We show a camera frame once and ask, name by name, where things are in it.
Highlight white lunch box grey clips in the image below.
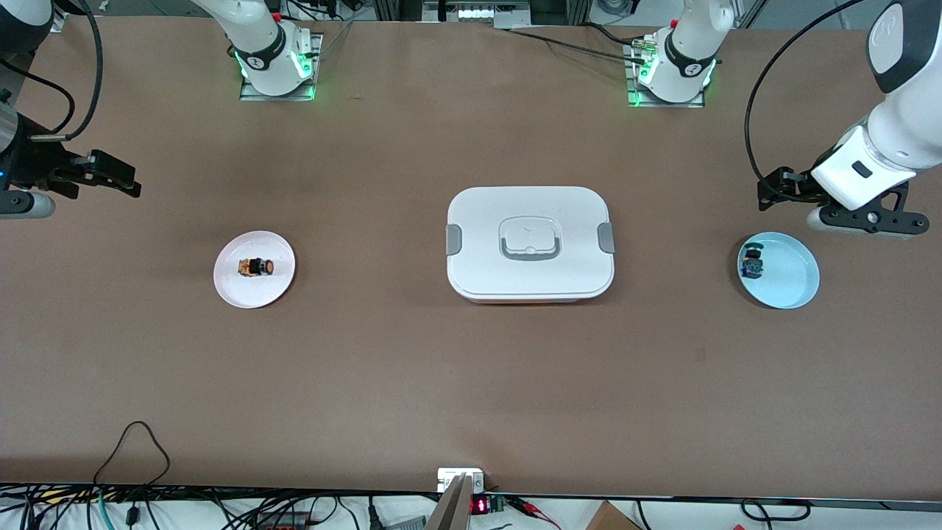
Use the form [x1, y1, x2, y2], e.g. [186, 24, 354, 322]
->
[445, 185, 616, 305]

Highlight small white box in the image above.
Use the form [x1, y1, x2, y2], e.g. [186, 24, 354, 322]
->
[437, 468, 485, 492]

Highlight light blue round plate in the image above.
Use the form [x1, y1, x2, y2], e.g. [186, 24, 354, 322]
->
[737, 232, 821, 310]

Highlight pink round plate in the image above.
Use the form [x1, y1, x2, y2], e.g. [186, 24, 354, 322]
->
[213, 230, 297, 309]

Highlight brown cardboard piece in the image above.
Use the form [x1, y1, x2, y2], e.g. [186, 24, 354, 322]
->
[585, 501, 641, 530]

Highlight orange connector strip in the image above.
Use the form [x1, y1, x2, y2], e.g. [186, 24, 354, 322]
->
[254, 513, 314, 530]

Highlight red clip leads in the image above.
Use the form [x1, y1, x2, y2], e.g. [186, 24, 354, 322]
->
[508, 497, 564, 530]

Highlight aluminium profile bar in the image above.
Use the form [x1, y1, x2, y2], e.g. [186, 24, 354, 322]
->
[425, 473, 473, 530]

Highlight blue green push-button switch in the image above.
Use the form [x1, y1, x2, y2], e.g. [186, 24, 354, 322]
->
[740, 243, 766, 282]

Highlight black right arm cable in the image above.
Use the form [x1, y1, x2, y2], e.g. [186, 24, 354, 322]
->
[65, 0, 104, 141]

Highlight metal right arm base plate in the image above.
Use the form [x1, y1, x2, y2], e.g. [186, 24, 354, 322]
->
[239, 33, 323, 102]

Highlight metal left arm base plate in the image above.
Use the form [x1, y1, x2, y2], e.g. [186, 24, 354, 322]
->
[626, 40, 706, 109]

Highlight thin black looped cable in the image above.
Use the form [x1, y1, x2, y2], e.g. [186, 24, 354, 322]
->
[93, 420, 171, 488]

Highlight black base power cable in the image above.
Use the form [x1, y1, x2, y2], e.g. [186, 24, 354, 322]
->
[504, 22, 648, 63]

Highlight black coiled cable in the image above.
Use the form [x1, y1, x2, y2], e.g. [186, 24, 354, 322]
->
[740, 499, 812, 522]

